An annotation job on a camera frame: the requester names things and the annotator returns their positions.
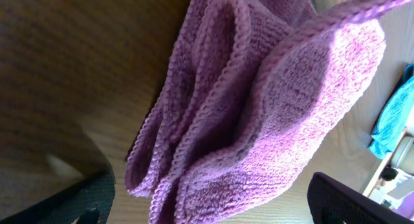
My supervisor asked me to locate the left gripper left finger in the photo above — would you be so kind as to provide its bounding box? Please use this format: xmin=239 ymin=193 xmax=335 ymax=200
xmin=1 ymin=171 xmax=115 ymax=224

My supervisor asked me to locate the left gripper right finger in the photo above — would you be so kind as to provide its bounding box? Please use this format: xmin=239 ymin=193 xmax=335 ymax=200
xmin=307 ymin=172 xmax=413 ymax=224

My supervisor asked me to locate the purple microfiber cloth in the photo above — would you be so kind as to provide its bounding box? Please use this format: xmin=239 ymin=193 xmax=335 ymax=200
xmin=125 ymin=0 xmax=412 ymax=223

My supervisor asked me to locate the blue microfiber cloth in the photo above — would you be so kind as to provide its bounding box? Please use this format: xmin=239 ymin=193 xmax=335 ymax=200
xmin=368 ymin=63 xmax=413 ymax=159

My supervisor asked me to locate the background shelf clutter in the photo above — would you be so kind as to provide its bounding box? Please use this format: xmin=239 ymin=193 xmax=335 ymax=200
xmin=361 ymin=114 xmax=413 ymax=221

